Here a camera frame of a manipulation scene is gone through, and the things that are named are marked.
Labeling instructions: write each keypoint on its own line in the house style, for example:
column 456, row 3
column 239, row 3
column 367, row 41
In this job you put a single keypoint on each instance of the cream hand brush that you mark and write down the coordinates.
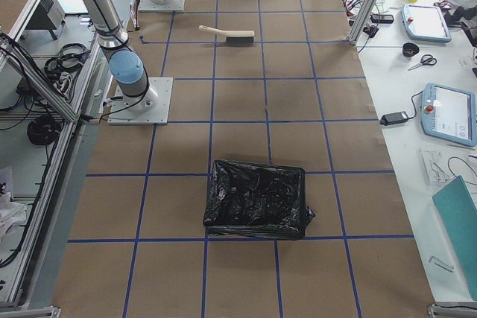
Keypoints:
column 231, row 37

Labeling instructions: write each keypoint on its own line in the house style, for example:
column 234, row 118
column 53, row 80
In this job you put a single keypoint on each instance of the black bag bin right side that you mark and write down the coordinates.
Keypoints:
column 257, row 201

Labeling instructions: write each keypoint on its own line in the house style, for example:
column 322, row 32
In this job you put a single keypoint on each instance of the grey control box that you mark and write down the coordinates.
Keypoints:
column 49, row 15

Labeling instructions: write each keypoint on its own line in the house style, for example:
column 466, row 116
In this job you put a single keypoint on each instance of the small black bowl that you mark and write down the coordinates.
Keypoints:
column 410, row 49

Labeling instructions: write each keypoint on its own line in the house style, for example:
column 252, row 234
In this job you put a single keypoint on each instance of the blue teach pendant far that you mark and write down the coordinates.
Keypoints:
column 425, row 23

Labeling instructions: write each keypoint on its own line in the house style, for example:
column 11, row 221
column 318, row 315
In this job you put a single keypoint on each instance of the blue teach pendant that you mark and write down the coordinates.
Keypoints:
column 448, row 113
column 425, row 23

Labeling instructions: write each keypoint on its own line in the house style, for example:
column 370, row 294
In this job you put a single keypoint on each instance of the black laptop power brick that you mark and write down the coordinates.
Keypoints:
column 394, row 118

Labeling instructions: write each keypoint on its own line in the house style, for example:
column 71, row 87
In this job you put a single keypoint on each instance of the blue teach pendant near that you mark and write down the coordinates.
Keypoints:
column 448, row 113

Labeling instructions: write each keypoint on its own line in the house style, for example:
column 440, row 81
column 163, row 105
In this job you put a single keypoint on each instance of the clear plastic packet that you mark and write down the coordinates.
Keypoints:
column 434, row 167

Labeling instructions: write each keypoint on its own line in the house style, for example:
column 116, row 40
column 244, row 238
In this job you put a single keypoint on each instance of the teal folder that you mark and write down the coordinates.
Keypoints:
column 458, row 214

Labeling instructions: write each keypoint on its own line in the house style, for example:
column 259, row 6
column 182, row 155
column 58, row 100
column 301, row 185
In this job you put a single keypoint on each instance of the metal hex key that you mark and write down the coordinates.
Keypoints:
column 442, row 264

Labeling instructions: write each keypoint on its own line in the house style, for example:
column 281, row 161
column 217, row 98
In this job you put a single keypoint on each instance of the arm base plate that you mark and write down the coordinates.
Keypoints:
column 153, row 108
column 161, row 6

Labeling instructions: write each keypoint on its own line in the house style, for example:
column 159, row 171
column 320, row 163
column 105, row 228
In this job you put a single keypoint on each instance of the black handled scissors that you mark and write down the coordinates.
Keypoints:
column 425, row 60

